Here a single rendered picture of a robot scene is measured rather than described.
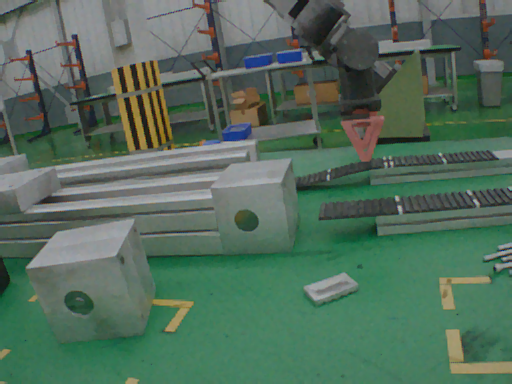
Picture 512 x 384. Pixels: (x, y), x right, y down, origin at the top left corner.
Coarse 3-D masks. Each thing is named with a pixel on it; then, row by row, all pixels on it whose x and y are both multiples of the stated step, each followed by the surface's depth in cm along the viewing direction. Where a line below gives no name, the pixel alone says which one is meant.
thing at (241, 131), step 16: (192, 64) 344; (208, 64) 392; (256, 64) 351; (272, 64) 369; (288, 64) 336; (304, 64) 335; (208, 80) 347; (224, 96) 401; (240, 128) 374; (256, 128) 406; (272, 128) 394; (288, 128) 382; (304, 128) 371; (320, 144) 358
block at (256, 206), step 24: (240, 168) 58; (264, 168) 56; (288, 168) 55; (216, 192) 52; (240, 192) 51; (264, 192) 51; (288, 192) 54; (216, 216) 53; (240, 216) 53; (264, 216) 52; (288, 216) 52; (240, 240) 54; (264, 240) 53; (288, 240) 52
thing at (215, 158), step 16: (224, 144) 79; (240, 144) 77; (256, 144) 77; (96, 160) 87; (112, 160) 84; (128, 160) 83; (144, 160) 82; (160, 160) 75; (176, 160) 73; (192, 160) 72; (208, 160) 71; (224, 160) 71; (240, 160) 70; (256, 160) 77; (64, 176) 79; (80, 176) 78; (96, 176) 77; (112, 176) 76; (128, 176) 77; (144, 176) 76; (160, 176) 74; (176, 176) 74
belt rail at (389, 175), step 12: (504, 156) 64; (384, 168) 69; (396, 168) 68; (408, 168) 68; (420, 168) 67; (432, 168) 67; (444, 168) 66; (456, 168) 66; (468, 168) 66; (480, 168) 65; (492, 168) 64; (504, 168) 64; (372, 180) 70; (384, 180) 69; (396, 180) 69; (408, 180) 68; (420, 180) 68
